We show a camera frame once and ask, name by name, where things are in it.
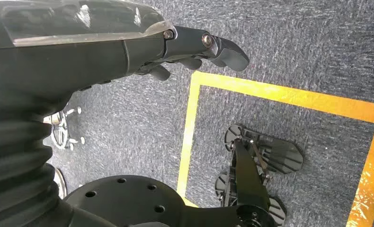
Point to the chrome chair base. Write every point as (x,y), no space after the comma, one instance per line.
(61,185)
(56,120)

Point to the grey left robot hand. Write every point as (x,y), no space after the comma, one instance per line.
(80,56)

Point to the black robot left leg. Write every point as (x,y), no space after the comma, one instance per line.
(248,181)

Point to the black robot left foot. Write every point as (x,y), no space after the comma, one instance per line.
(281,155)

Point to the yellow floor tape square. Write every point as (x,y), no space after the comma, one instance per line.
(190,125)

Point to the black round robot flange plate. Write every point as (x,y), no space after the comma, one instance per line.
(127,200)

